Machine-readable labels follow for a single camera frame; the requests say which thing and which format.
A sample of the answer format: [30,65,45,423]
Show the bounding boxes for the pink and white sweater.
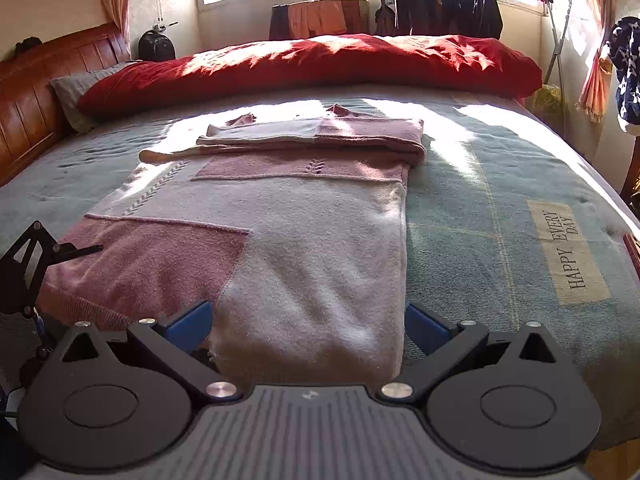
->
[38,105,426,387]

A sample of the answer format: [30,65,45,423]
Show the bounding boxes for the wooden headboard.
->
[0,23,130,184]

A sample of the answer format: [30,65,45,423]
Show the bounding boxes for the green plaid bed blanket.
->
[1,87,639,448]

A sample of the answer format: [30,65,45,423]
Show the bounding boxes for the black kettle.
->
[138,24,177,62]

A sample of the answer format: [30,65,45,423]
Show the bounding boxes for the red duvet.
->
[78,34,542,120]

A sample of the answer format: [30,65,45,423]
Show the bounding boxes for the right orange curtain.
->
[577,0,616,124]

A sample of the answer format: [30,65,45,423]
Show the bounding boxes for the navy star patterned garment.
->
[608,16,640,136]

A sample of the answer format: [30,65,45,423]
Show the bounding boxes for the orange cloth covered cabinet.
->
[269,0,370,40]

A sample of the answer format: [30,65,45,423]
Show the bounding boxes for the hanging dark jackets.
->
[374,0,503,39]

